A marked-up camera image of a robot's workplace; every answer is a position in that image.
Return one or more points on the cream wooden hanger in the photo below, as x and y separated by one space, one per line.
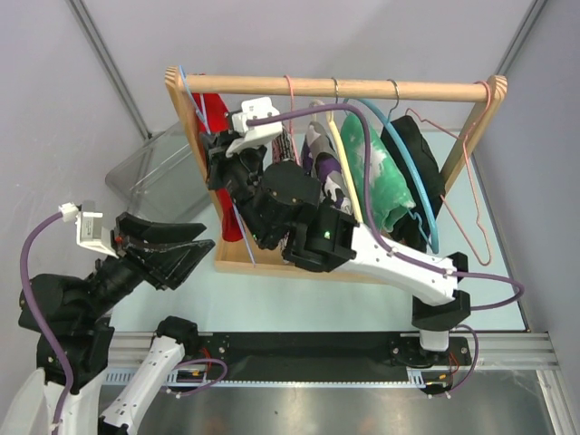
347 175

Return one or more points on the clear plastic bin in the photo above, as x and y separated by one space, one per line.
161 181

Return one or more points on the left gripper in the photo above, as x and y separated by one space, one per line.
165 265

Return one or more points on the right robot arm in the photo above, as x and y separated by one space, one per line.
279 210

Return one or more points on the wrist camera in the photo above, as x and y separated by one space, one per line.
90 232
254 125

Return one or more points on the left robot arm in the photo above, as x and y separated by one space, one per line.
71 316

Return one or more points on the blue plastic hanger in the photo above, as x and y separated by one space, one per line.
433 240

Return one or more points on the wooden clothes rack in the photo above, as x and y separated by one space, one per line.
237 258

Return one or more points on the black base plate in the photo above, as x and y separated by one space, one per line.
329 357

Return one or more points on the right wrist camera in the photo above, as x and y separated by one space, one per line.
254 125

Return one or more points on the light blue wire hanger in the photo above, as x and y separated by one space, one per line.
201 114

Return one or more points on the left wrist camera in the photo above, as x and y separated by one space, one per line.
90 232

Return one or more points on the red trousers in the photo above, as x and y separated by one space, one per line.
216 111

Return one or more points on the black white print trousers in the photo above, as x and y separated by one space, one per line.
283 148

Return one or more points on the purple camouflage trousers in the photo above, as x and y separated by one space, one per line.
320 161

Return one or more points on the aluminium rail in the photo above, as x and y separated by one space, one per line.
496 352

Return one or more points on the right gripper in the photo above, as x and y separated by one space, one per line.
218 163

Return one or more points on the green tie-dye trousers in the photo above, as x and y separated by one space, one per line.
389 193

